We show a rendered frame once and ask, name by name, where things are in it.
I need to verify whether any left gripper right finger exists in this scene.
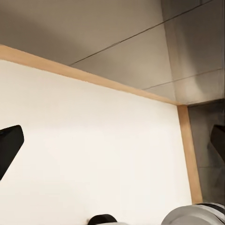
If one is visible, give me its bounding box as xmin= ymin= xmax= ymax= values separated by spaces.
xmin=210 ymin=124 xmax=225 ymax=162

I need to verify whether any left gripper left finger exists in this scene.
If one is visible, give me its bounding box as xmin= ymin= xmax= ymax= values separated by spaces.
xmin=0 ymin=125 xmax=24 ymax=181

